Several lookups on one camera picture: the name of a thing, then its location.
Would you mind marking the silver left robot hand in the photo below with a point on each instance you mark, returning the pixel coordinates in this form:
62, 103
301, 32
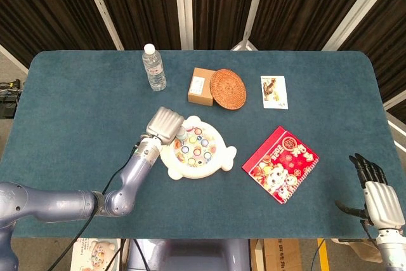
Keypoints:
163, 125

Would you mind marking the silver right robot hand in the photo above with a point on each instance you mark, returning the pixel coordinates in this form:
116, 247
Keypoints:
377, 195

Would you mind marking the small teal toy piece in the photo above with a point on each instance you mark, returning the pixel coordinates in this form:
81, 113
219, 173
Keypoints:
181, 133

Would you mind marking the purple left robot arm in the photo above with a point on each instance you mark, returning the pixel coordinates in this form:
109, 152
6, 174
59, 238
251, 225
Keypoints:
76, 201

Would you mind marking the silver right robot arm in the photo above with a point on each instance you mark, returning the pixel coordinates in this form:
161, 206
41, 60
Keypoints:
391, 248

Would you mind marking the white fish-shaped toy board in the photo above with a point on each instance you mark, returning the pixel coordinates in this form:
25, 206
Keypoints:
203, 156

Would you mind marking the toy box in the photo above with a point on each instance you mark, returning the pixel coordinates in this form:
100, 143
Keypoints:
95, 253

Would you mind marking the small brown cardboard box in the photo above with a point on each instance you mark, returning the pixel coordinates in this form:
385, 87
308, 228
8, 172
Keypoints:
200, 88

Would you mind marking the clear plastic water bottle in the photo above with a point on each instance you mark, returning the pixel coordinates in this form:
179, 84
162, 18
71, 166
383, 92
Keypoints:
154, 71

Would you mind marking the round woven rattan coaster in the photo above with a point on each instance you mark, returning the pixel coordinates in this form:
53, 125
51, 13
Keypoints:
228, 89

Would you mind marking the blue felt table mat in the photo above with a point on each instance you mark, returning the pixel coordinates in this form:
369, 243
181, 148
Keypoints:
203, 207

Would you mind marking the red 2026 spiral calendar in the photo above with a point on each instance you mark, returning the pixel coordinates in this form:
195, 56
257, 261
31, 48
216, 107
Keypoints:
280, 166

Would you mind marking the brown cardboard carton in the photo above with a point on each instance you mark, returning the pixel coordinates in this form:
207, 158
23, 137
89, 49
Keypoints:
280, 254

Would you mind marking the white partition stand foot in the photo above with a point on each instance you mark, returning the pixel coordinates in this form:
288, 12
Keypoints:
244, 44

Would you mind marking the white photo card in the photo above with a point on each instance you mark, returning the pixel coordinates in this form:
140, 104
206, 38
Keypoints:
274, 92

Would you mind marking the purple robot torso base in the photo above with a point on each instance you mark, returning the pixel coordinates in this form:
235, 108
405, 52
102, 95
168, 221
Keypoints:
190, 255

